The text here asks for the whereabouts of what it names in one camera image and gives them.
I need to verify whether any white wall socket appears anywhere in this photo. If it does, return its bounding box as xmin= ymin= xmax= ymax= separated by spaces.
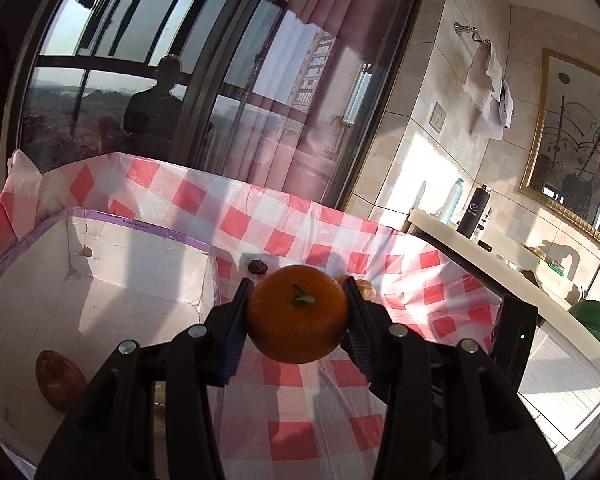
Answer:
xmin=428 ymin=101 xmax=447 ymax=133

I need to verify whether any white cardboard box purple rim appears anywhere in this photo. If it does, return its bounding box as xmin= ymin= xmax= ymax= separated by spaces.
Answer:
xmin=0 ymin=206 xmax=218 ymax=466

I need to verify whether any gold framed mirror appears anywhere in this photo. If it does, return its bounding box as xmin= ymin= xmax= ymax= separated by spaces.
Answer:
xmin=519 ymin=48 xmax=600 ymax=261

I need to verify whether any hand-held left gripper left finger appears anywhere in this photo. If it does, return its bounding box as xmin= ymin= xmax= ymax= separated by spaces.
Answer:
xmin=35 ymin=277 xmax=255 ymax=480

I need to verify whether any pink curtain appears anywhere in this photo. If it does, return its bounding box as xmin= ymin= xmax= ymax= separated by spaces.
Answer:
xmin=215 ymin=0 xmax=421 ymax=206

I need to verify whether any red white checkered tablecloth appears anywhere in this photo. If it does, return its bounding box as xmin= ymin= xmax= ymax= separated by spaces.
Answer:
xmin=0 ymin=149 xmax=511 ymax=480

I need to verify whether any orange mandarin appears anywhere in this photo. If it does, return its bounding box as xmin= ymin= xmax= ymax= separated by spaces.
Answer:
xmin=246 ymin=265 xmax=351 ymax=365

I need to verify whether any white spray bottle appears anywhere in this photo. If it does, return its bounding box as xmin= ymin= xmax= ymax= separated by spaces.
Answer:
xmin=437 ymin=178 xmax=465 ymax=225

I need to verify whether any white hanging towel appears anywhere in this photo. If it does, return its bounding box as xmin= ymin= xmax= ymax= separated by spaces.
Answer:
xmin=462 ymin=42 xmax=515 ymax=141

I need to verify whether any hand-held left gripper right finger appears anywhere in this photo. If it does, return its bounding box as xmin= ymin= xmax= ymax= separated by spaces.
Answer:
xmin=341 ymin=276 xmax=566 ymax=480

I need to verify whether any metal towel rack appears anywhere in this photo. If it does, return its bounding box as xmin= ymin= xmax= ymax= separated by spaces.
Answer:
xmin=453 ymin=21 xmax=492 ymax=47

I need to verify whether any small pump bottle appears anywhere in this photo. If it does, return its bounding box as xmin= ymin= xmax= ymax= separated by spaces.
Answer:
xmin=476 ymin=206 xmax=495 ymax=241

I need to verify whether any black bottle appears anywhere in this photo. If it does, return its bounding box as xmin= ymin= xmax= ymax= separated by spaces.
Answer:
xmin=456 ymin=185 xmax=492 ymax=237

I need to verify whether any white bathroom counter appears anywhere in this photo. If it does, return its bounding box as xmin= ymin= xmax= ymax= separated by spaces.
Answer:
xmin=406 ymin=208 xmax=600 ymax=386

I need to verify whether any green round container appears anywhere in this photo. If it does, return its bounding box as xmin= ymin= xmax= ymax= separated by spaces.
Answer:
xmin=567 ymin=300 xmax=600 ymax=356

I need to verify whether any dark window frame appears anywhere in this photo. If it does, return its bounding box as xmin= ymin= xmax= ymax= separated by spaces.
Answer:
xmin=2 ymin=0 xmax=433 ymax=211

